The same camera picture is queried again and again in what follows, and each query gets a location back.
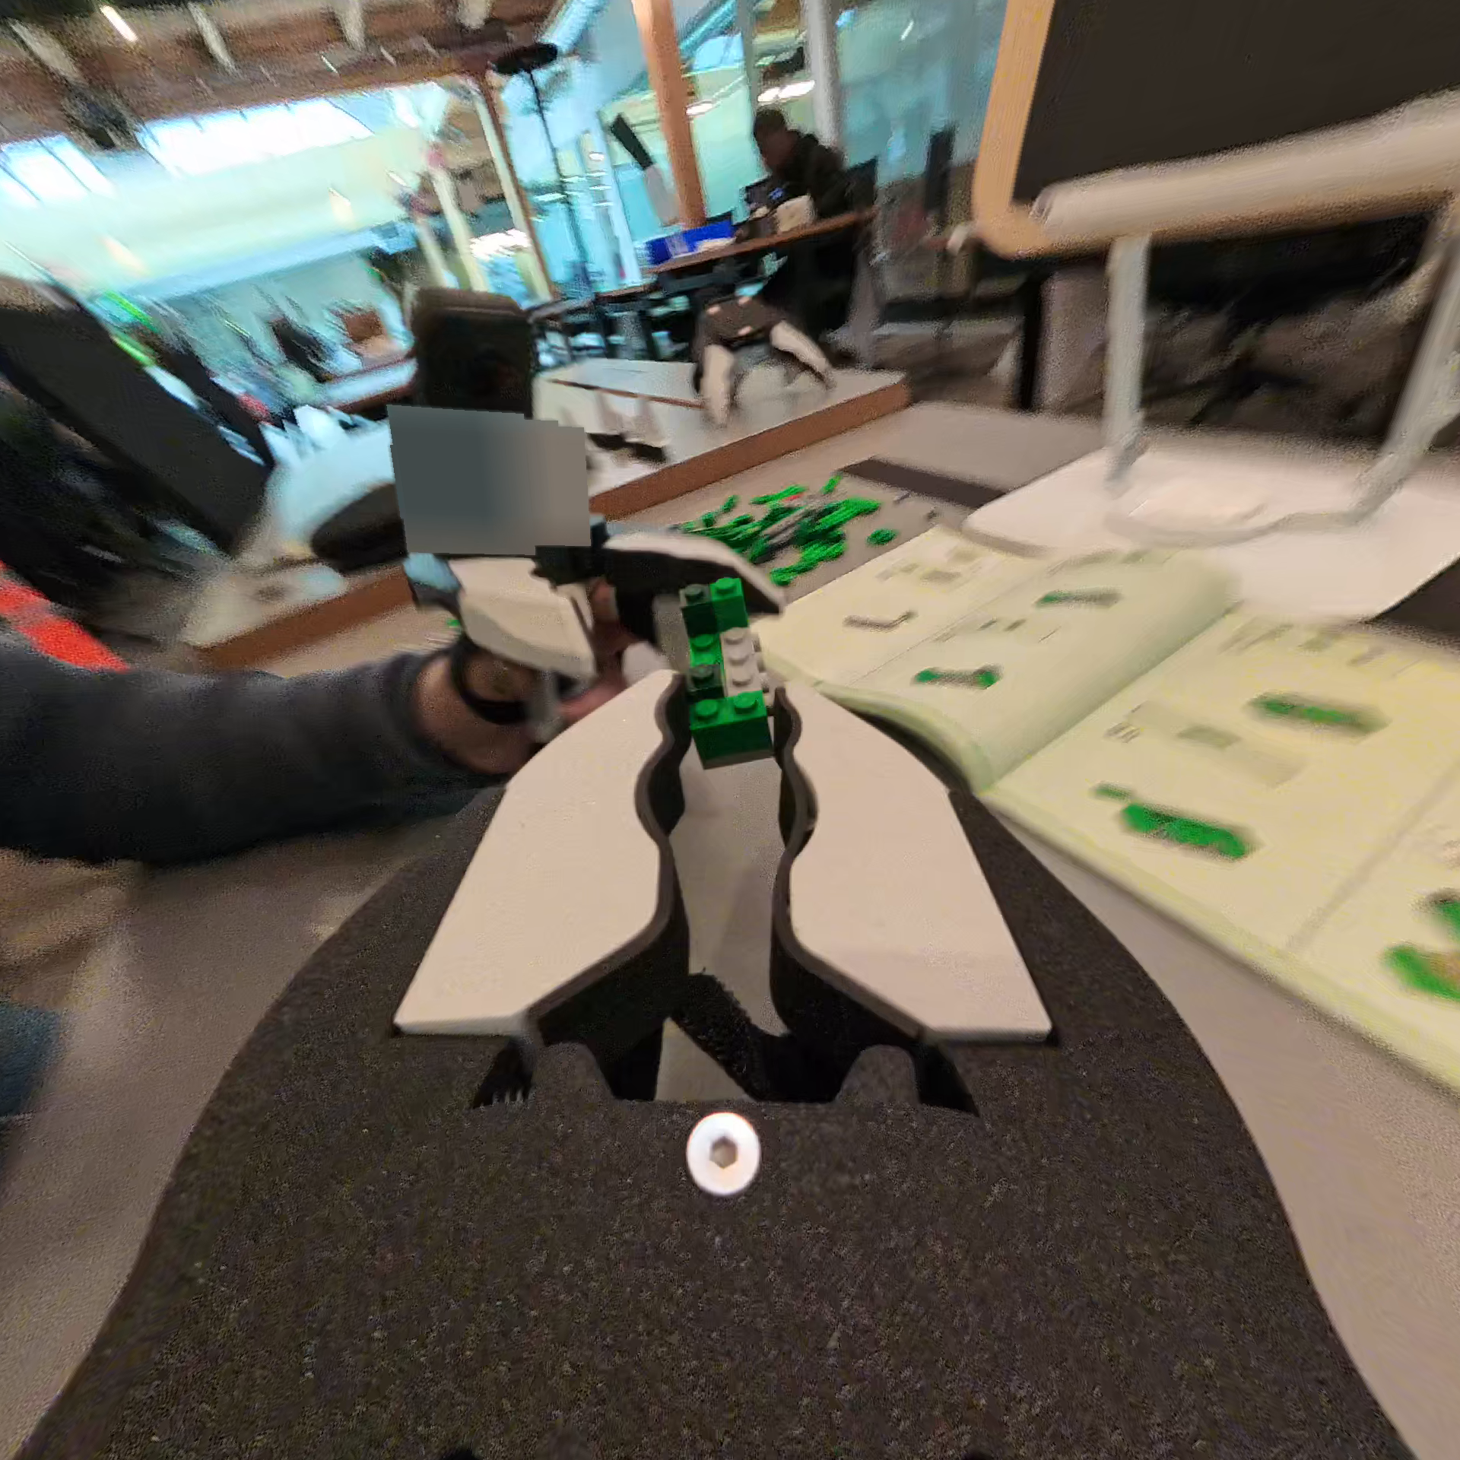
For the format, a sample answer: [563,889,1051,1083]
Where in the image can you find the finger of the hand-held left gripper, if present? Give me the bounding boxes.
[652,597,701,693]
[602,528,792,615]

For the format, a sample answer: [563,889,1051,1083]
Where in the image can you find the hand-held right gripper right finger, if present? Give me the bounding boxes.
[767,679,1055,1042]

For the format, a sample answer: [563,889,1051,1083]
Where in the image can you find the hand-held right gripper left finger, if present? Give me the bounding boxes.
[396,668,691,1051]

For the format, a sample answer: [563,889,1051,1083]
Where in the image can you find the green and grey brick assembly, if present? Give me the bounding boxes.
[680,579,780,771]

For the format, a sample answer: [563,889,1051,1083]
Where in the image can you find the person's left forearm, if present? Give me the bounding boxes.
[0,637,472,871]

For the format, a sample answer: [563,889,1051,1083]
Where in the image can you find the grey desk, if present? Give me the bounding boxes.
[0,396,1460,1460]

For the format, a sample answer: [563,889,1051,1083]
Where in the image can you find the person's left hand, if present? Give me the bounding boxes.
[417,587,662,778]

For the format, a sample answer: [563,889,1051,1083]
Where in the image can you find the pile of green bricks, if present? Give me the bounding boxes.
[680,475,905,587]

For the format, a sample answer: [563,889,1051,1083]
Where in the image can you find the spare hand-held gripper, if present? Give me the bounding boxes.
[691,290,838,427]

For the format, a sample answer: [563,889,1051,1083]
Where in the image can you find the black flat strip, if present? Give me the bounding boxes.
[840,456,1007,510]

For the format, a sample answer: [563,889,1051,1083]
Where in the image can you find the black office chair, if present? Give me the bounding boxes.
[409,285,540,415]

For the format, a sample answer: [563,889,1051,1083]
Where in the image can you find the open instruction booklet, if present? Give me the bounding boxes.
[758,521,1460,1089]

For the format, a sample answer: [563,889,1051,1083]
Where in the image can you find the long wooden table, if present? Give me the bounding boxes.
[638,205,881,341]

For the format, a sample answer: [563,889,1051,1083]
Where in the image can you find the black floor lamp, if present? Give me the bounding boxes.
[488,46,602,302]

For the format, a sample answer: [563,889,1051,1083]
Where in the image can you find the white monitor stand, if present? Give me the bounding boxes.
[967,97,1460,622]

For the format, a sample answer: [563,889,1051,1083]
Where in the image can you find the black computer monitor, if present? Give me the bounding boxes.
[972,0,1460,259]

